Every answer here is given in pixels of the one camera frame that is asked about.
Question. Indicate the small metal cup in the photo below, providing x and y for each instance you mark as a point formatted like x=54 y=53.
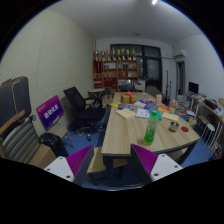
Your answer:
x=173 y=127

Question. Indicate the wooden bench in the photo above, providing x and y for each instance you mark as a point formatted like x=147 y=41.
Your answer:
x=98 y=160

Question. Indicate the black case with tan trim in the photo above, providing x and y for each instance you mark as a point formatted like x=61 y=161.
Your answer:
x=15 y=96

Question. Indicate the purple sign board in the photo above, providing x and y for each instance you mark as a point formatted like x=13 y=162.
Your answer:
x=50 y=111

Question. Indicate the black office chair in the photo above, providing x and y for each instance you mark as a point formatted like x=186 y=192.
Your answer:
x=83 y=111

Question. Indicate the yellow envelope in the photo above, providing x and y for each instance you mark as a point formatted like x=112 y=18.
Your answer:
x=170 y=116

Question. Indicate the ceiling light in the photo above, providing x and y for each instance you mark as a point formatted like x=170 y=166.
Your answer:
x=154 y=2

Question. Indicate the white printed paper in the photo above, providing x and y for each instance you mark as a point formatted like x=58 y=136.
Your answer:
x=142 y=113

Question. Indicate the wrapped flower bouquet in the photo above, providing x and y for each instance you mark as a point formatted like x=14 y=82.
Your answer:
x=173 y=105

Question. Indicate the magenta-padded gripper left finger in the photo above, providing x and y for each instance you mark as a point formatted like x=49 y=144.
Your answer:
x=63 y=166

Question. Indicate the white wall air conditioner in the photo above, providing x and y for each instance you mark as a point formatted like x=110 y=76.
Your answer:
x=180 y=54

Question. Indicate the brown cardboard box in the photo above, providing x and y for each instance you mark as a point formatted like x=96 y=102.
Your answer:
x=43 y=156

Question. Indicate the small round side table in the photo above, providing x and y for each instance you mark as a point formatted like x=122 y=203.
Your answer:
x=96 y=90

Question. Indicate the wooden shelf unit with trophies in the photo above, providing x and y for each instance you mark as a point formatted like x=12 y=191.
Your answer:
x=115 y=71

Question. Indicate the black computer monitor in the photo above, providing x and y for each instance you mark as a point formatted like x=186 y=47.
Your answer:
x=193 y=88

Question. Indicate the beige open book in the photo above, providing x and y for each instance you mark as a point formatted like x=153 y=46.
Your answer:
x=125 y=113

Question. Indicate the grey upholstered chair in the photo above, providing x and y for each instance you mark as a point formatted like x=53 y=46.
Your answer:
x=153 y=90

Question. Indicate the green drink bottle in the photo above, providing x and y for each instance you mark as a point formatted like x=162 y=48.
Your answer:
x=151 y=128

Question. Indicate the white round stool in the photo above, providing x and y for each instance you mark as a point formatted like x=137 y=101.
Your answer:
x=208 y=130

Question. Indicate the black plastic bag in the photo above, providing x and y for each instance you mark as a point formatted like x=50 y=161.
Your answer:
x=53 y=143

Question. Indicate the flat round red coaster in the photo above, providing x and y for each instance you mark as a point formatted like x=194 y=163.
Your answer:
x=184 y=129

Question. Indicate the orange gift box red bow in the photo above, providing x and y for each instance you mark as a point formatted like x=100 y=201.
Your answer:
x=128 y=98

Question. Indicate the small tan carton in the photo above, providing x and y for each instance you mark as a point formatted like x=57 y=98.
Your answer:
x=158 y=99

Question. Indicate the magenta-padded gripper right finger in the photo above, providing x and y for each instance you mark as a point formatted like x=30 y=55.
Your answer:
x=160 y=166

